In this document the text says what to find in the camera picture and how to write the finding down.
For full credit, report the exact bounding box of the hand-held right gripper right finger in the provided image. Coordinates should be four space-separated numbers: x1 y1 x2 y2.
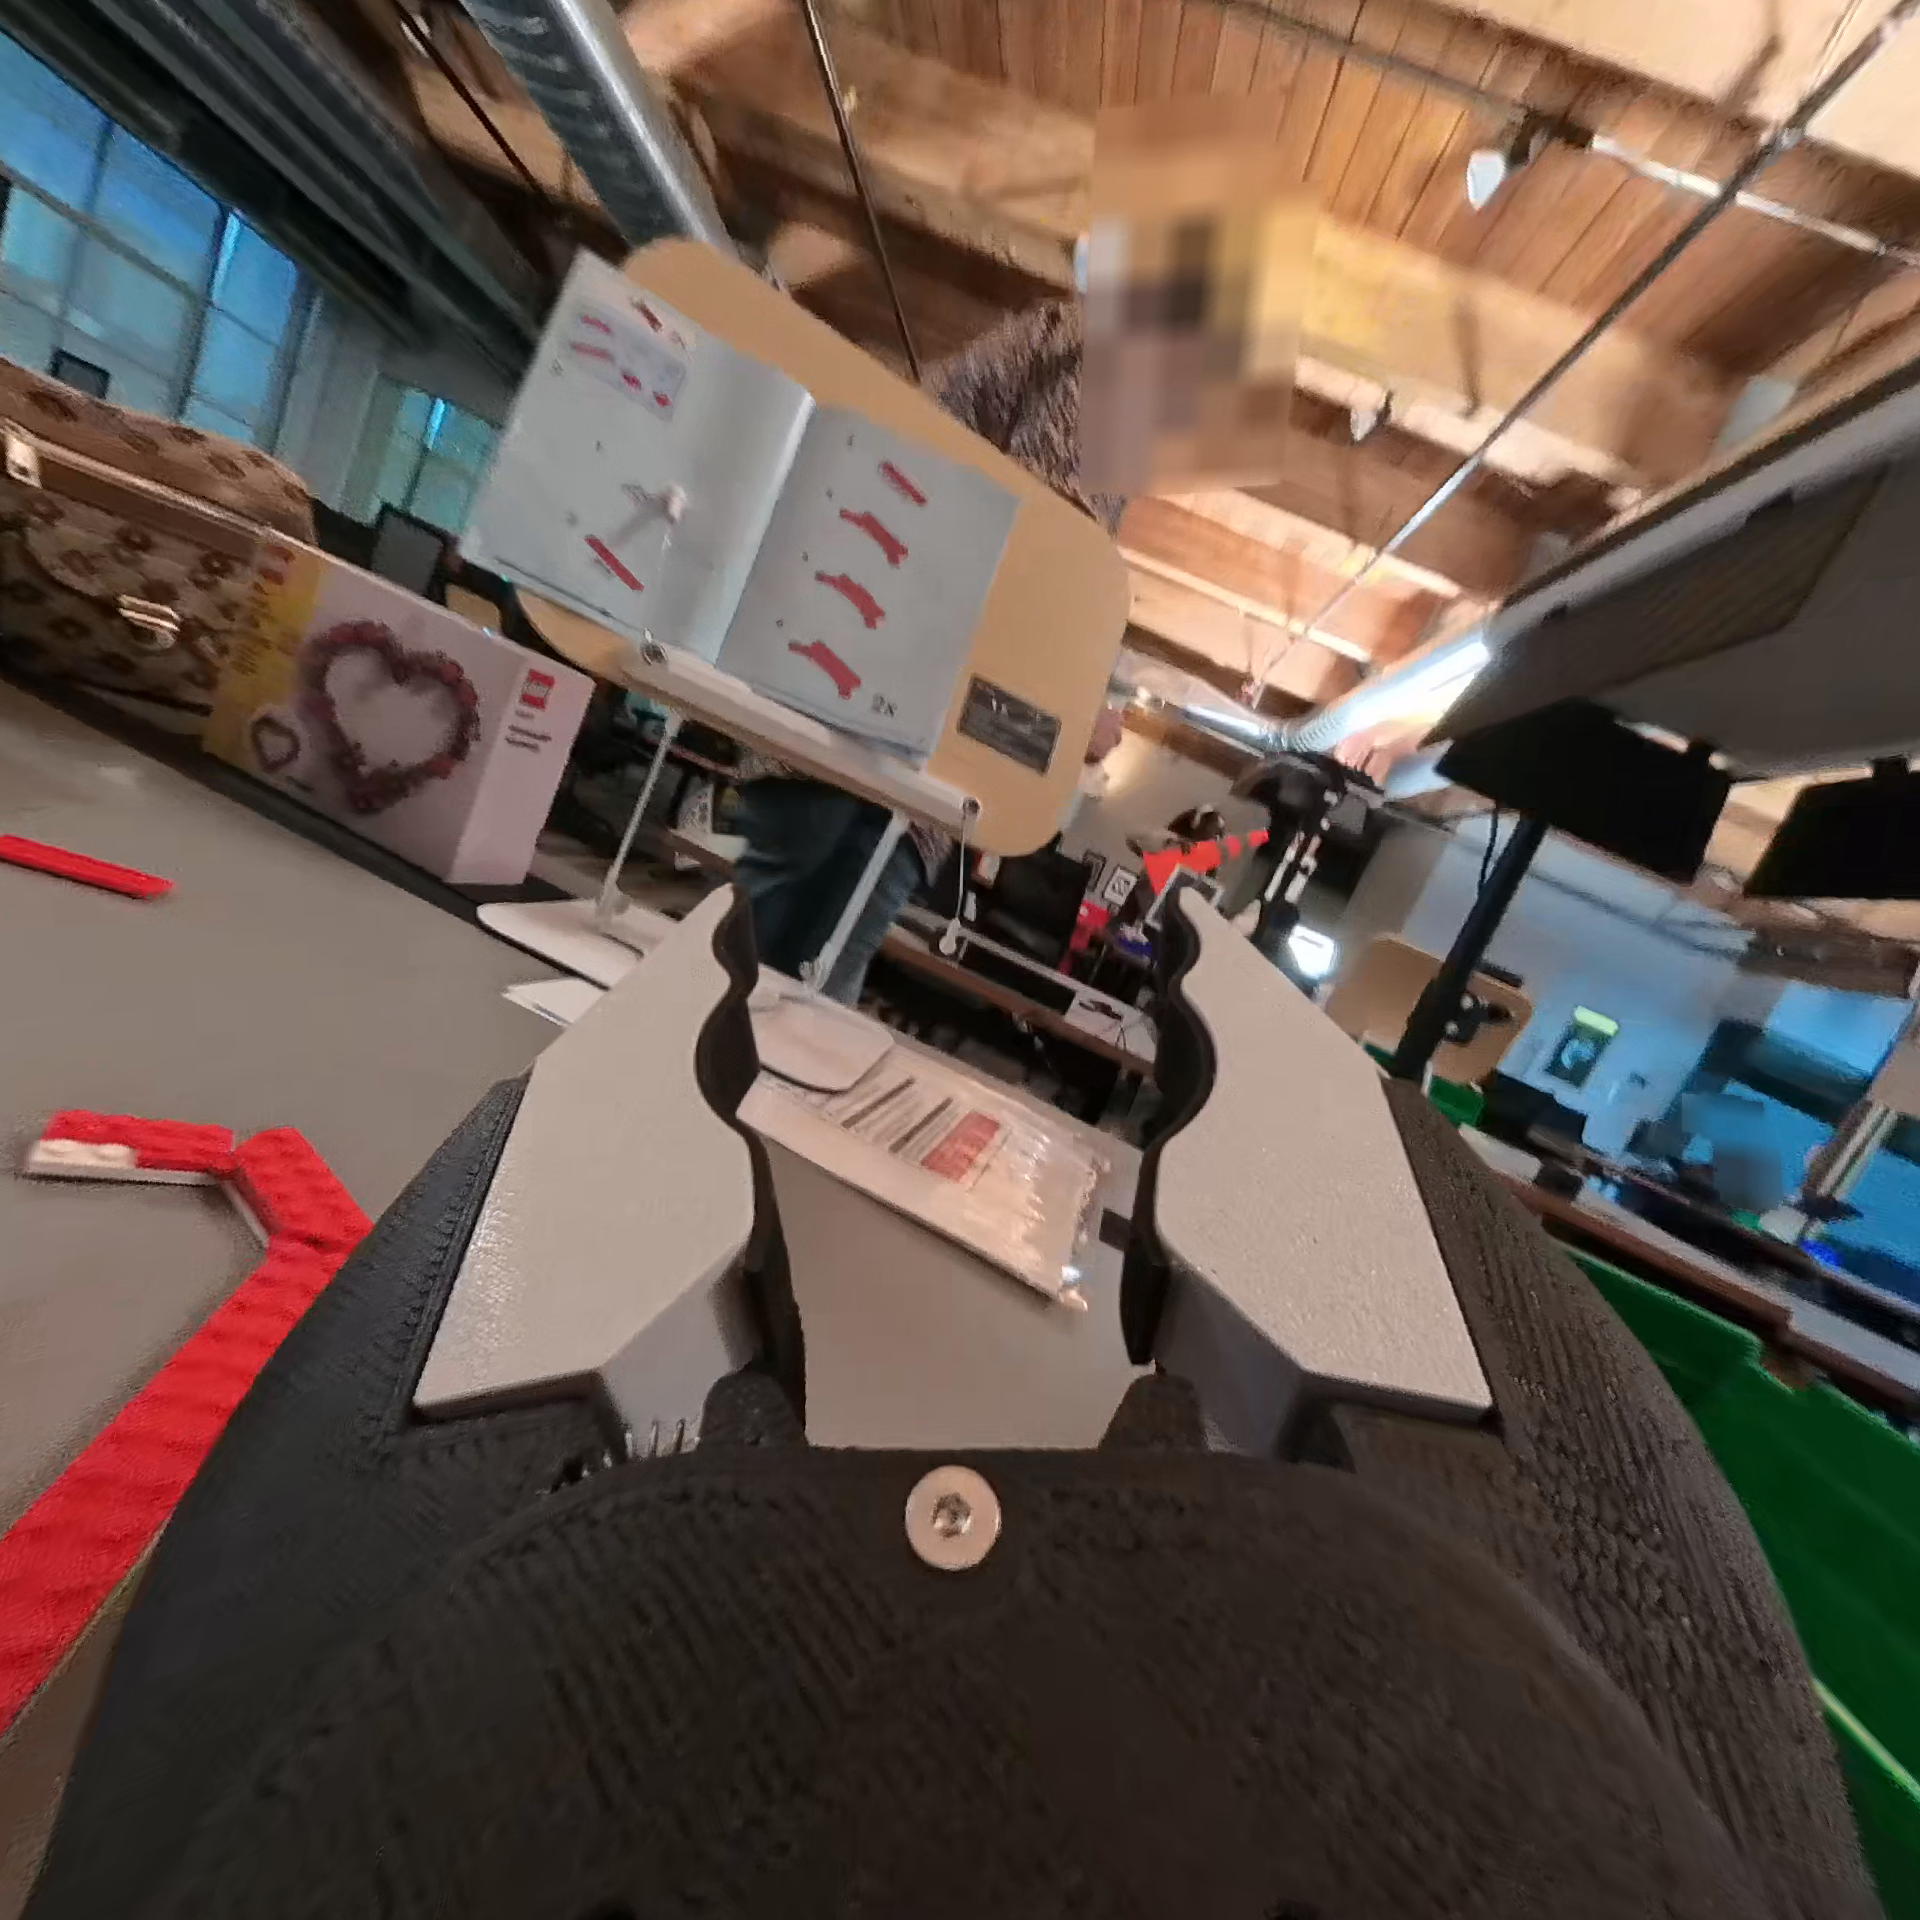
1119 879 1497 1425

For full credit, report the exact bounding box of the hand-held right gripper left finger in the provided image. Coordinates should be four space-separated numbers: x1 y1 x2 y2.
411 885 811 1443

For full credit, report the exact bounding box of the lego instruction booklet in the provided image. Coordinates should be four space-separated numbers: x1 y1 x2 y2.
458 252 1022 753

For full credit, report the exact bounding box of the white and yellow lego box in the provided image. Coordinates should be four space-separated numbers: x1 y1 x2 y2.
201 533 595 887

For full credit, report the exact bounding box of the red lego plate assembly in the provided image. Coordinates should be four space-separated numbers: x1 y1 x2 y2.
0 1106 375 1736

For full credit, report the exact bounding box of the red long lego plate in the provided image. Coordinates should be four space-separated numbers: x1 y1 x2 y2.
0 833 174 903

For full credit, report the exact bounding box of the black rig pole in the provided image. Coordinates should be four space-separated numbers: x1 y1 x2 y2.
1389 809 1549 1081

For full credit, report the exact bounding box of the clear plastic parts bag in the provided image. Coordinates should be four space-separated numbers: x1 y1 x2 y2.
738 1043 1117 1309

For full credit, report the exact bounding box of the black box under panel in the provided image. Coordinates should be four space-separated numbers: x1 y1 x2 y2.
1432 703 1738 887

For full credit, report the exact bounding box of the green plastic bin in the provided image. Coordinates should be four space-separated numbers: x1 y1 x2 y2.
1559 1247 1920 1920

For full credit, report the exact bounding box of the overhead rig panel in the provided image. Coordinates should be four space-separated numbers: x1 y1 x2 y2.
1382 352 1920 781

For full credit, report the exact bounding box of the brown floral patterned bag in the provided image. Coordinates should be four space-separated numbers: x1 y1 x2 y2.
0 356 320 706

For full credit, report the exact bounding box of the silver ventilation duct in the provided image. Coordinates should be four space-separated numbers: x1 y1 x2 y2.
465 0 741 260

